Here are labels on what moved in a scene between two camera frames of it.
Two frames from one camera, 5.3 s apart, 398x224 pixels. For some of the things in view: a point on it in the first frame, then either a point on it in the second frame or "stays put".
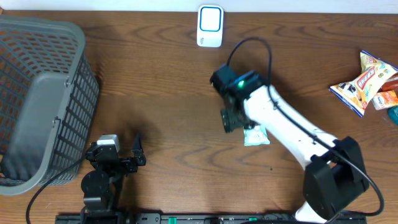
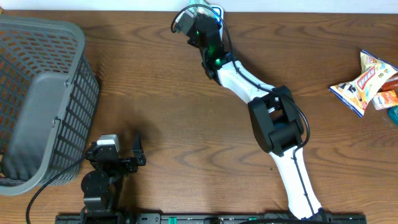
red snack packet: (390, 84) stays put
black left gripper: (130, 165) stays put
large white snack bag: (356, 93) stays put
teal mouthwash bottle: (393, 114) stays put
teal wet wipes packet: (256, 136) to (200, 6)
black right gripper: (230, 122) to (190, 40)
